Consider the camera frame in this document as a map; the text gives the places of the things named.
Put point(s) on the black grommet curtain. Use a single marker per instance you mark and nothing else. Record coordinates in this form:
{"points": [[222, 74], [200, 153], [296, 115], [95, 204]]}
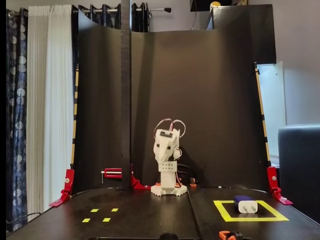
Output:
{"points": [[110, 17]]}

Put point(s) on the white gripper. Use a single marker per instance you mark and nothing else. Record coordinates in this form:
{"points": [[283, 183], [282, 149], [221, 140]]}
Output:
{"points": [[162, 150]]}

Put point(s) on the red mast base bracket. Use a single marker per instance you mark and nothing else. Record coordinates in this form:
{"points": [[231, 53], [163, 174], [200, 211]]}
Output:
{"points": [[136, 182]]}

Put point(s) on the black corrugated backdrop board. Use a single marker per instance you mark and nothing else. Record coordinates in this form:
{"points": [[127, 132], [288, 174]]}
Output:
{"points": [[200, 75]]}

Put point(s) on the silver curtain rod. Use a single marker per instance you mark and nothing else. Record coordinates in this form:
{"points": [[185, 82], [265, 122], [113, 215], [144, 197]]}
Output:
{"points": [[157, 10]]}

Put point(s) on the white curtain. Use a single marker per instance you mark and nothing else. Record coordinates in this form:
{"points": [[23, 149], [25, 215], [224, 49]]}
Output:
{"points": [[50, 100]]}

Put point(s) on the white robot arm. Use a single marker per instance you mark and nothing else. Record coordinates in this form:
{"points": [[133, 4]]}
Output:
{"points": [[168, 180]]}

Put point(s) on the red table clamp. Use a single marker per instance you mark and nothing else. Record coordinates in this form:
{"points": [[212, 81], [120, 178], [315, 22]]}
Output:
{"points": [[69, 180], [272, 177]]}

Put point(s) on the red screw clamp silver rod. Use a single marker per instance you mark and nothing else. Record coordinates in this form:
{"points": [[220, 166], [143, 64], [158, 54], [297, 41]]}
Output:
{"points": [[113, 175]]}

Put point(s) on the yellow black striped stick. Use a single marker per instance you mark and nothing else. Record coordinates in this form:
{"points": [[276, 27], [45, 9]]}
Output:
{"points": [[262, 113], [75, 110]]}

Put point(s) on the yellow round object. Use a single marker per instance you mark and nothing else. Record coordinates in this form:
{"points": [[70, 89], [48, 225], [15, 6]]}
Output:
{"points": [[215, 4]]}

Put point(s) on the yellow tape square outline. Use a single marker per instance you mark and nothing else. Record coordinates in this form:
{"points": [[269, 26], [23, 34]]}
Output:
{"points": [[250, 220]]}

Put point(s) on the blue white charger block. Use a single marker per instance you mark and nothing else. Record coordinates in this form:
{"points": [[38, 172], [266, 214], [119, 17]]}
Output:
{"points": [[247, 207]]}

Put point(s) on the dark blue patterned curtain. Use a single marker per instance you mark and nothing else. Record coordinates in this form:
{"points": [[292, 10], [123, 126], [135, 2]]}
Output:
{"points": [[16, 100]]}

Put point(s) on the small yellow tape marker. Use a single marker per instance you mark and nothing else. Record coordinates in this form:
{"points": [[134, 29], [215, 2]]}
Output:
{"points": [[86, 220], [106, 220], [94, 210], [114, 210]]}

